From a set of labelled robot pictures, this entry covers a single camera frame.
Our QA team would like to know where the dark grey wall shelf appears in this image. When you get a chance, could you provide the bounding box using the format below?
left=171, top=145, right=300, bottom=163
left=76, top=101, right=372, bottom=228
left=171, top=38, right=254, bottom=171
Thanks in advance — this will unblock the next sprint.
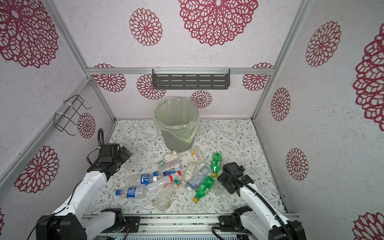
left=152, top=69, right=231, bottom=90

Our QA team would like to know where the clear bottle blue label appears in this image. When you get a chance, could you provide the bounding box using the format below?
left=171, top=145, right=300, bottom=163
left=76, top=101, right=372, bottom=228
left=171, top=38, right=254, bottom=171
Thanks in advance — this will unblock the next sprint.
left=115, top=186, right=148, bottom=199
left=210, top=181, right=227, bottom=197
left=127, top=172, right=160, bottom=187

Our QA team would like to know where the grey mesh waste bin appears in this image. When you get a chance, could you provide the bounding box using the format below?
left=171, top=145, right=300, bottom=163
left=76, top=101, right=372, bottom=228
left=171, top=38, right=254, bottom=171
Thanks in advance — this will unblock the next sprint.
left=153, top=97, right=201, bottom=153

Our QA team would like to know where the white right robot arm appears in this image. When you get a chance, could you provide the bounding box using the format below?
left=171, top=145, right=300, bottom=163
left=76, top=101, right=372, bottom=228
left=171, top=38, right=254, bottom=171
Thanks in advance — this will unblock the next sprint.
left=211, top=162, right=307, bottom=240

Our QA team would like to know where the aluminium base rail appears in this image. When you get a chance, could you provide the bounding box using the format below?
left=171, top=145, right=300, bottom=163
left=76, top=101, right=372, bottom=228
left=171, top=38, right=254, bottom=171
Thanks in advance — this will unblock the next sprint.
left=81, top=207, right=306, bottom=240

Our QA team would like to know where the clear bottle green label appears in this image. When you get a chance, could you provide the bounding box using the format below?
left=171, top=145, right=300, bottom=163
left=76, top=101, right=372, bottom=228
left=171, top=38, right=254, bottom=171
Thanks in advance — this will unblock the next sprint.
left=182, top=162, right=198, bottom=183

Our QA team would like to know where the small bottle green cap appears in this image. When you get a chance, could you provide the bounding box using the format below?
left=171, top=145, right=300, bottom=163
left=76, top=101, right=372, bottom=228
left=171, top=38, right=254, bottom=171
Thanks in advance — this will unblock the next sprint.
left=158, top=151, right=179, bottom=166

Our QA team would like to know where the clear bottle blue label front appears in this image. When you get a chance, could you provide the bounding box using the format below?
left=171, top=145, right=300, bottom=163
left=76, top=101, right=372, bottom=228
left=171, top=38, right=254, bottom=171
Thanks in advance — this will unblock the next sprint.
left=115, top=186, right=148, bottom=199

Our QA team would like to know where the clear bottle green cap large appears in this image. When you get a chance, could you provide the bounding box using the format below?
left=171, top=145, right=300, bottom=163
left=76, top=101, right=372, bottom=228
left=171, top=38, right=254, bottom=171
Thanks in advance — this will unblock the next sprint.
left=155, top=179, right=180, bottom=212

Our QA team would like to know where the green plastic bin liner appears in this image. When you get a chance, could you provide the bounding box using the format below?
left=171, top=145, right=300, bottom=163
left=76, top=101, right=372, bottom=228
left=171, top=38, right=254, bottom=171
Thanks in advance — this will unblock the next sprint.
left=152, top=95, right=201, bottom=144

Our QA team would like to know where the black wire wall rack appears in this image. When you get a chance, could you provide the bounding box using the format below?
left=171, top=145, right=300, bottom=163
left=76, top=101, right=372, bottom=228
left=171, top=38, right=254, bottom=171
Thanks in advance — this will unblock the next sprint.
left=53, top=95, right=91, bottom=136

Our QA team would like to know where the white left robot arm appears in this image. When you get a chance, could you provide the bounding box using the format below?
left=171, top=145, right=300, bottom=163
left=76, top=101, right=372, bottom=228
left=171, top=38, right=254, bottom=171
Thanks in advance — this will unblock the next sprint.
left=34, top=144, right=132, bottom=240

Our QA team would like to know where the clear bluish water bottle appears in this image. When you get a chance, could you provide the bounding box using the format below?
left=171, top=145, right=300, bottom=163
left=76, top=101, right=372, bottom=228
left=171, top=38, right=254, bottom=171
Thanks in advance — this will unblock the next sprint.
left=186, top=166, right=211, bottom=192

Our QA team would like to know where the crushed clear bottle blue cap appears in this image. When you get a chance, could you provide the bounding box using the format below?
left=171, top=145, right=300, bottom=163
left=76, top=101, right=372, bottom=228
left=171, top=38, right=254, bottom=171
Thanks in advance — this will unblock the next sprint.
left=156, top=162, right=183, bottom=177

